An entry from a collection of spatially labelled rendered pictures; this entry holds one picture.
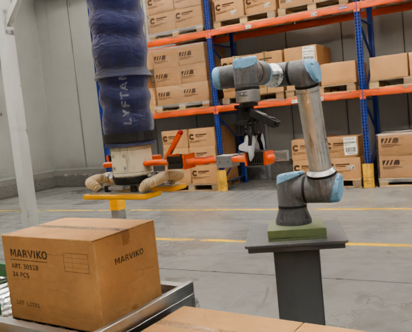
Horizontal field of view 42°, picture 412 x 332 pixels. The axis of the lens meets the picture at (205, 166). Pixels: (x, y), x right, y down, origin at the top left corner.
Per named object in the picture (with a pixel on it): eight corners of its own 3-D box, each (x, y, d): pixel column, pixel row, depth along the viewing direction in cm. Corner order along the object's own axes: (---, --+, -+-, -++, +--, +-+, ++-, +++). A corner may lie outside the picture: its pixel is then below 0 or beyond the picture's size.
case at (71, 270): (12, 317, 253) (0, 234, 249) (74, 290, 286) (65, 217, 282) (104, 334, 220) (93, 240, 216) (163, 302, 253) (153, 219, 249)
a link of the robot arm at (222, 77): (269, 64, 268) (207, 64, 209) (293, 61, 262) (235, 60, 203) (271, 87, 269) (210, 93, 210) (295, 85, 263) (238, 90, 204)
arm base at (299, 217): (275, 221, 293) (273, 203, 292) (310, 219, 291) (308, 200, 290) (276, 227, 274) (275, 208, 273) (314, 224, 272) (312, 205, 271)
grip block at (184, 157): (166, 170, 212) (164, 155, 211) (180, 167, 220) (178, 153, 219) (183, 170, 207) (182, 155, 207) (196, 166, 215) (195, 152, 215)
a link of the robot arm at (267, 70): (246, 63, 212) (233, 62, 201) (273, 59, 207) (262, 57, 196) (249, 87, 213) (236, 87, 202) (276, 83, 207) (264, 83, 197)
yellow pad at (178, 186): (113, 192, 240) (111, 181, 240) (126, 188, 249) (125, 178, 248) (174, 191, 222) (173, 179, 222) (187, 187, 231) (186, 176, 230)
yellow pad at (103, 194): (82, 199, 224) (81, 188, 224) (99, 195, 233) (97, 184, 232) (146, 199, 206) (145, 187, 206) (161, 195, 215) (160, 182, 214)
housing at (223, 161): (215, 168, 201) (215, 156, 201) (225, 165, 207) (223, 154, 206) (232, 167, 197) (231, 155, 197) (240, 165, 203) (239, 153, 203)
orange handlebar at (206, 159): (82, 170, 238) (81, 162, 237) (125, 162, 263) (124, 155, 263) (271, 163, 189) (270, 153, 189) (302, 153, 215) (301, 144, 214)
